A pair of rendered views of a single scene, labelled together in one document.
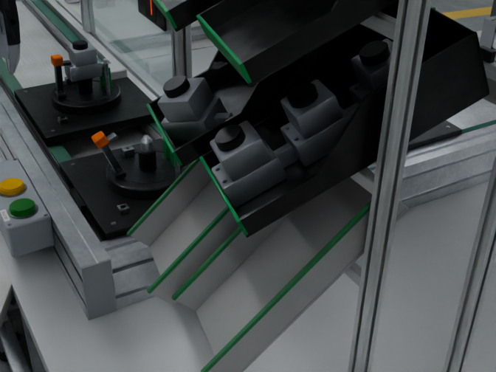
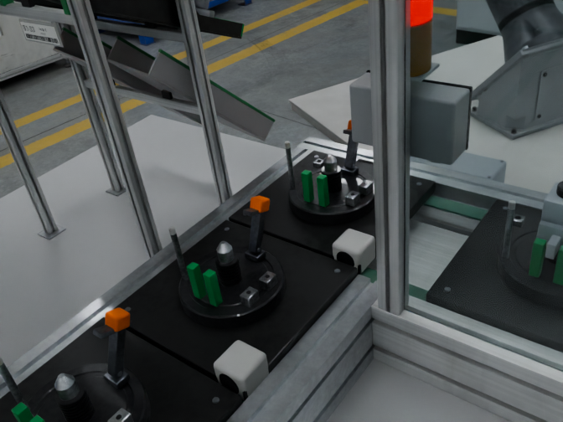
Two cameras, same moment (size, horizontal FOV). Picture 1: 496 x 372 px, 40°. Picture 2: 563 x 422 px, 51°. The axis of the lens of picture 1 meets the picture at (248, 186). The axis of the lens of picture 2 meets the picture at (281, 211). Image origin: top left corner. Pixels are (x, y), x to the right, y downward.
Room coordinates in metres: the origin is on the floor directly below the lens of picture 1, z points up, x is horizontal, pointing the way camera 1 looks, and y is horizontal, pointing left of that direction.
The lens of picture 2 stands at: (1.71, -0.15, 1.49)
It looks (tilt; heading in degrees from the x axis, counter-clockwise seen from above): 34 degrees down; 162
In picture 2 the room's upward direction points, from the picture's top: 8 degrees counter-clockwise
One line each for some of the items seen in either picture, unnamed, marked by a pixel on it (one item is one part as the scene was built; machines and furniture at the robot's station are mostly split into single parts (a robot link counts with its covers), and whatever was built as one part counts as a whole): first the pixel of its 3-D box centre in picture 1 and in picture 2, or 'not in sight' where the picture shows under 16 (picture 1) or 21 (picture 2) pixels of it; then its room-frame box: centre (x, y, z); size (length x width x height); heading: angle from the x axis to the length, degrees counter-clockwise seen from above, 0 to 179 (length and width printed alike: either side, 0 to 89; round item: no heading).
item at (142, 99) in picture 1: (87, 104); not in sight; (1.29, 0.34, 0.96); 0.24 x 0.24 x 0.02; 30
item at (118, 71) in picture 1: (115, 74); not in sight; (1.42, 0.30, 0.97); 0.05 x 0.05 x 0.04; 30
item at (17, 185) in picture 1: (12, 188); not in sight; (0.96, 0.39, 0.96); 0.04 x 0.04 x 0.02
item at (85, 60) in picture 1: (86, 58); not in sight; (1.30, 0.33, 1.06); 0.08 x 0.04 x 0.07; 120
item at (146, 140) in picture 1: (147, 155); (331, 176); (1.00, 0.17, 1.01); 0.24 x 0.24 x 0.13; 30
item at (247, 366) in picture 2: not in sight; (228, 266); (1.12, -0.04, 1.01); 0.24 x 0.24 x 0.13; 30
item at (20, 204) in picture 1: (23, 209); not in sight; (0.90, 0.36, 0.96); 0.04 x 0.04 x 0.02
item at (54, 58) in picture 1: (62, 73); not in sight; (1.27, 0.37, 1.04); 0.04 x 0.02 x 0.08; 120
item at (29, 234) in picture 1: (15, 204); not in sight; (0.96, 0.39, 0.93); 0.21 x 0.07 x 0.06; 30
